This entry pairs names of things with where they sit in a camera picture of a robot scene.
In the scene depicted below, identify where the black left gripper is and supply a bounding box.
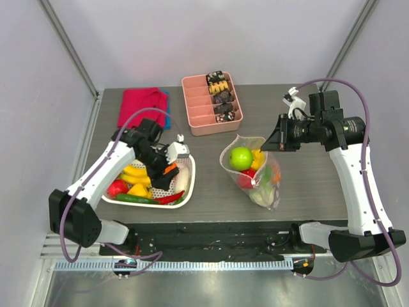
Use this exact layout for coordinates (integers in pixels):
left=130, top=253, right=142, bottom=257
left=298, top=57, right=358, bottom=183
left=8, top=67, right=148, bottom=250
left=137, top=145, right=180, bottom=191

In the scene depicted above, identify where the red toy chili pepper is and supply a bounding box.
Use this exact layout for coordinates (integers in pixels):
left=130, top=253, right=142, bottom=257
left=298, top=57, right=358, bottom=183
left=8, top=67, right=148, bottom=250
left=155, top=191, right=185, bottom=205

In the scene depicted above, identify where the clear zip top bag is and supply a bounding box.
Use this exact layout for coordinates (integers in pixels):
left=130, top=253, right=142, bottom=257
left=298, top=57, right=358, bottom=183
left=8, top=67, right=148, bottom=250
left=219, top=134, right=281, bottom=210

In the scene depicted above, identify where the green toy apple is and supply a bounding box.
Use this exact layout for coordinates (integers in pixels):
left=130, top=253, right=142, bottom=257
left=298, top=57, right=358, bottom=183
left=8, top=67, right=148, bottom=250
left=229, top=146, right=253, bottom=171

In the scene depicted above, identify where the red toy apple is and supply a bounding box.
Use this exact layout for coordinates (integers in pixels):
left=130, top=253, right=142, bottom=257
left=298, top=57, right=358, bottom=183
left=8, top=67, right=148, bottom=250
left=237, top=168, right=256, bottom=189

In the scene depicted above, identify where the green toy lettuce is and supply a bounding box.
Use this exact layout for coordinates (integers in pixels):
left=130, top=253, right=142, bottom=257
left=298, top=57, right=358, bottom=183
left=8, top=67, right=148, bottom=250
left=249, top=166, right=275, bottom=208

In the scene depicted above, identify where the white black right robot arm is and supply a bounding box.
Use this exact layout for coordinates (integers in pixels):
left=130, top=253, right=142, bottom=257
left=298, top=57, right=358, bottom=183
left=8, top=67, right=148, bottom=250
left=261, top=88, right=406, bottom=263

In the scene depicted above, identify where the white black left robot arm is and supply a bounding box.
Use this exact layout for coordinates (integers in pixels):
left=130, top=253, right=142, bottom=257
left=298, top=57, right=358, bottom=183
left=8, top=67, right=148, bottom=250
left=49, top=119, right=189, bottom=255

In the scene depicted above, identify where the small orange toy fruit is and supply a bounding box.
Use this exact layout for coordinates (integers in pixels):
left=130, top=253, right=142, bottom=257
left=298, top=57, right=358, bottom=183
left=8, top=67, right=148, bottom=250
left=166, top=162, right=177, bottom=171

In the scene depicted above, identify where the white toy radish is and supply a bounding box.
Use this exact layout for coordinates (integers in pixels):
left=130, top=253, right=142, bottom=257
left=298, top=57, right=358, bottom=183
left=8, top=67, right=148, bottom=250
left=174, top=167, right=190, bottom=193

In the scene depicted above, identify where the white perforated plastic basket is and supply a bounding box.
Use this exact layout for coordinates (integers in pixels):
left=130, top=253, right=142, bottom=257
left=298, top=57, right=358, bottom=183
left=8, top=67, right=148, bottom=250
left=102, top=155, right=196, bottom=209

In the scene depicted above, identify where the yellow toy banana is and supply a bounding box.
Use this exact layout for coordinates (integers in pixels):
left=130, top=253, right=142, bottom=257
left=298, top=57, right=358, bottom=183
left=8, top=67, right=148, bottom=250
left=120, top=165, right=151, bottom=185

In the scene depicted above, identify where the yellow toy bell pepper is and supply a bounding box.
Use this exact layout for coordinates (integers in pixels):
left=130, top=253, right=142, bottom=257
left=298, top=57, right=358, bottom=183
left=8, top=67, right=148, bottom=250
left=127, top=184, right=152, bottom=199

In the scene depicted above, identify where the green toy cucumber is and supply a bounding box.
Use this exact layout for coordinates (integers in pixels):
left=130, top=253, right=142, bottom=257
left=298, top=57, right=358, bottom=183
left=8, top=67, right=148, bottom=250
left=116, top=194, right=160, bottom=205

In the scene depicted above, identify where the red toy tomato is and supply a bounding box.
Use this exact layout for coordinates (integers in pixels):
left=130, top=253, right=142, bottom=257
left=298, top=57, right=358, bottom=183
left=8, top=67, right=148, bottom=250
left=107, top=179, right=129, bottom=198

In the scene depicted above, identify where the black pink dotted sock roll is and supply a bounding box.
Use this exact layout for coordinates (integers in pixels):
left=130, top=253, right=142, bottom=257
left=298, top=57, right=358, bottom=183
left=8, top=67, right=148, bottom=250
left=215, top=111, right=236, bottom=123

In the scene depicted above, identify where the blue folded cloth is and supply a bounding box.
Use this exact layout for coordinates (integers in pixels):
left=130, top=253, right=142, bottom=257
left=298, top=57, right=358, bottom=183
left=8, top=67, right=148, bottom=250
left=160, top=90, right=171, bottom=130

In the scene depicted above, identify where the black brown sock roll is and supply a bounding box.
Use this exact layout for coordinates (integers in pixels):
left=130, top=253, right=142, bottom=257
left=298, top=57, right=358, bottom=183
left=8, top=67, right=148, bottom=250
left=213, top=102, right=234, bottom=115

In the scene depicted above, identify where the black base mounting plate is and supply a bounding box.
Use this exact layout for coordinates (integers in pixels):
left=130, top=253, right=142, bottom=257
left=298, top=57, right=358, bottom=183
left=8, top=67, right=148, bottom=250
left=117, top=221, right=326, bottom=262

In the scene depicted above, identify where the dark brown sock roll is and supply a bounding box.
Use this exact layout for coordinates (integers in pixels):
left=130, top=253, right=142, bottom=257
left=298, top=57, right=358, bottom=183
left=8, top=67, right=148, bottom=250
left=213, top=90, right=233, bottom=104

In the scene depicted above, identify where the pink divided organizer tray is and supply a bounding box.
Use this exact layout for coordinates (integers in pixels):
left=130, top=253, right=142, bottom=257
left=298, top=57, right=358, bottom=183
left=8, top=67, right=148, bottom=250
left=181, top=71, right=243, bottom=136

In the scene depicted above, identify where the yellow black sock roll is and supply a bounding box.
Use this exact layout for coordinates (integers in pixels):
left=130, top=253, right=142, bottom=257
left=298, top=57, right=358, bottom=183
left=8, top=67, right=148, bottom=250
left=208, top=80, right=229, bottom=95

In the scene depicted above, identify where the magenta folded cloth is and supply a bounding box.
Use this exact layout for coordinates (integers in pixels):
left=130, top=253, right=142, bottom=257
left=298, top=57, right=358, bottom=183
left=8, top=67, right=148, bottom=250
left=117, top=88, right=168, bottom=128

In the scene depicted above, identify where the black patterned sock roll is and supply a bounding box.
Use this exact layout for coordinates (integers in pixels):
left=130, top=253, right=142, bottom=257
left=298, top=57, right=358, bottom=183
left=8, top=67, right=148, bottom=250
left=206, top=70, right=225, bottom=84

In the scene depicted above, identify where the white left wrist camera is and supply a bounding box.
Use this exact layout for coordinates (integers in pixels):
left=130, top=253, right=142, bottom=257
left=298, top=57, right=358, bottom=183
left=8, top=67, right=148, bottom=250
left=165, top=134, right=190, bottom=164

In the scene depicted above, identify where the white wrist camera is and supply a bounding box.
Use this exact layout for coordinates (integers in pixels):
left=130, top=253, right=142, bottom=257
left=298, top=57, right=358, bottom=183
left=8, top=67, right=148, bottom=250
left=165, top=134, right=190, bottom=164
left=282, top=87, right=306, bottom=120

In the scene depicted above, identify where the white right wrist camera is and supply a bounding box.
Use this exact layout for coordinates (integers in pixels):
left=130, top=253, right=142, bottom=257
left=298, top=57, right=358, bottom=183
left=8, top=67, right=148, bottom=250
left=282, top=87, right=306, bottom=120

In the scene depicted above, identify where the perforated metal cable tray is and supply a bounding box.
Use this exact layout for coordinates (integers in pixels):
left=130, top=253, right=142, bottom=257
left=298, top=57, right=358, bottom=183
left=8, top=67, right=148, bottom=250
left=54, top=258, right=293, bottom=272

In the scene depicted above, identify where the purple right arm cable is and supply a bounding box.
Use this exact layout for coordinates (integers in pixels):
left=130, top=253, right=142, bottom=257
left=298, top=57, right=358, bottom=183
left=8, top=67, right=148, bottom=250
left=295, top=77, right=402, bottom=286

